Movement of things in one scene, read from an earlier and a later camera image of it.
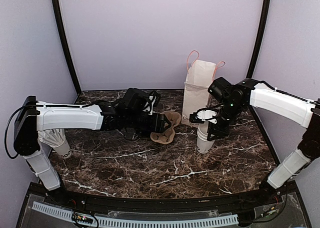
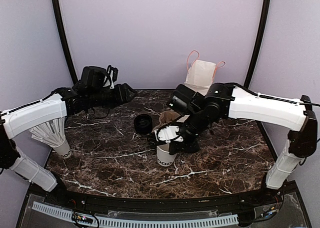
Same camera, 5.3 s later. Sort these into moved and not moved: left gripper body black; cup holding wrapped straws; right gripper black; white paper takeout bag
Moved: left gripper body black; right gripper black
Not moved: white paper takeout bag; cup holding wrapped straws
